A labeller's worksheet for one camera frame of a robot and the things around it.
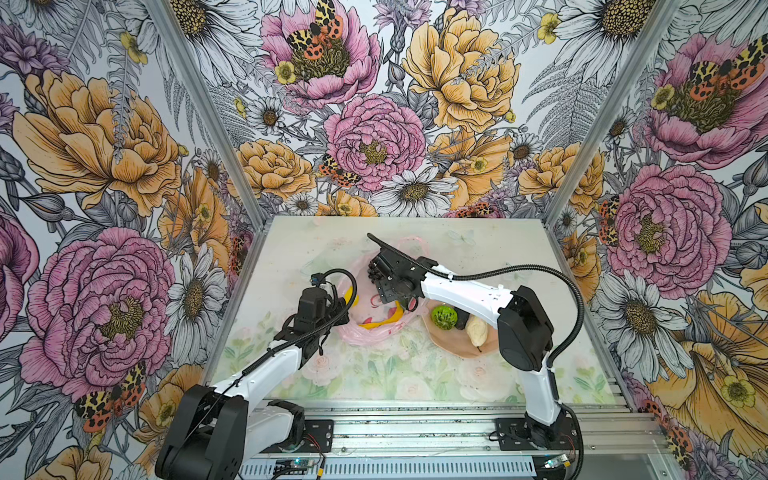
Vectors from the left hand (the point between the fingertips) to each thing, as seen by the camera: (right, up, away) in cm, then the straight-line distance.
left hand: (344, 309), depth 89 cm
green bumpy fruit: (+29, -2, -2) cm, 29 cm away
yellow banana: (+16, -1, +3) cm, 16 cm away
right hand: (+15, +5, +2) cm, 16 cm away
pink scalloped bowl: (+33, -9, +1) cm, 34 cm away
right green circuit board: (+53, -32, -17) cm, 65 cm away
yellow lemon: (+4, +7, -21) cm, 23 cm away
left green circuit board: (-9, -33, -18) cm, 39 cm away
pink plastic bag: (+7, -5, +5) cm, 10 cm away
